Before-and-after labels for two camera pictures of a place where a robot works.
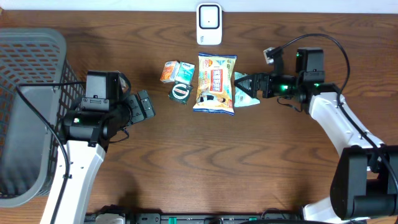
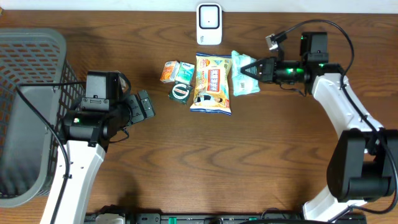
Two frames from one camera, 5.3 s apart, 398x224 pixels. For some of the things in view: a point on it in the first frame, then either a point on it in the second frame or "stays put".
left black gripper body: x=138 y=112 stays put
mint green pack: x=241 y=98 → x=242 y=83
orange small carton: x=170 y=71 stays put
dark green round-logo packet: x=180 y=91 stays put
